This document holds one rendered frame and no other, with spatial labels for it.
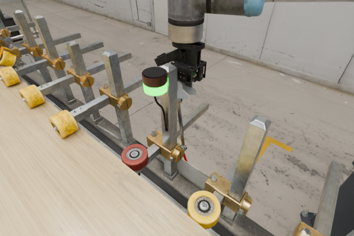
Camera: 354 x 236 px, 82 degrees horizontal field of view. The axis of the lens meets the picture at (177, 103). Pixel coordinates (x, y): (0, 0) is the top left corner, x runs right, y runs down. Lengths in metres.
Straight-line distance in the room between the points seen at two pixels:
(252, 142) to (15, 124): 0.80
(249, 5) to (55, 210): 0.64
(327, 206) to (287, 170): 1.19
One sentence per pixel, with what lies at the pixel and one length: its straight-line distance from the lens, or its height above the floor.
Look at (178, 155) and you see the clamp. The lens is 0.69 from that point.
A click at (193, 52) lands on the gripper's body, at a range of 0.54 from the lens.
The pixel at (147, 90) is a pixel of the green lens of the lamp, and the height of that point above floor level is 1.13.
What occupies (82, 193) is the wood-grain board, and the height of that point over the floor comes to 0.90.
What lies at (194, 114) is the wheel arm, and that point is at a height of 0.86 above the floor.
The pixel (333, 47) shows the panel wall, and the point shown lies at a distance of 3.06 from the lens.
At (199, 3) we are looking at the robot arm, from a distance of 0.49.
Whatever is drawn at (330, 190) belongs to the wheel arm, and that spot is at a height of 0.85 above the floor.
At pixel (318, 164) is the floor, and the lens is 2.08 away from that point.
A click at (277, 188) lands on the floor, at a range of 1.78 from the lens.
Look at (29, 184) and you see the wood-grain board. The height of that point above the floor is 0.90.
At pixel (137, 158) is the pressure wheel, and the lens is 0.64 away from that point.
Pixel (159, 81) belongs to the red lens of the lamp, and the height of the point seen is 1.16.
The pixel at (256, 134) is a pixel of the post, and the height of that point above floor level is 1.10.
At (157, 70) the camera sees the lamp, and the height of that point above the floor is 1.17.
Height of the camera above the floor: 1.40
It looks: 37 degrees down
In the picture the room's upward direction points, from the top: straight up
